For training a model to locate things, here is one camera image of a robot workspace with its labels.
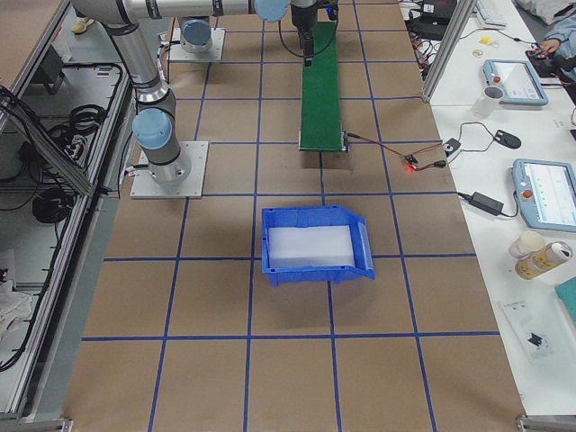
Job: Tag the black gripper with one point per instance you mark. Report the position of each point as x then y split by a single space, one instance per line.
301 17

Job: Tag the green conveyor belt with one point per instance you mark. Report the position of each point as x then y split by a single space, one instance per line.
321 123

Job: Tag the small motor controller board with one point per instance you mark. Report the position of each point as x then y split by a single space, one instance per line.
411 163

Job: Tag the white cup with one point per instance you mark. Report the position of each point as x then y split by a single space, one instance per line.
488 101

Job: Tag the blue plastic bin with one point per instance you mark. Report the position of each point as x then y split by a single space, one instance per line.
315 244

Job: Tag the upper teach pendant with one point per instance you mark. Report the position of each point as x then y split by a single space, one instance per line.
517 80

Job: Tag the teach pendant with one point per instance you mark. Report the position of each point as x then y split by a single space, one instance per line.
545 193
517 80

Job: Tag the black mouse device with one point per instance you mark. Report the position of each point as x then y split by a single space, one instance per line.
507 139

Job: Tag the black power brick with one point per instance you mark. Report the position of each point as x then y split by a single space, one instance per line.
486 204

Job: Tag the lower teach pendant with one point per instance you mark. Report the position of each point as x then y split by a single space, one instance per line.
545 193

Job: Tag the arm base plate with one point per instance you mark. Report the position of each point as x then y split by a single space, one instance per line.
182 178
181 51

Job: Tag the aluminium frame post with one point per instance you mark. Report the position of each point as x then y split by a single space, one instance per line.
455 28

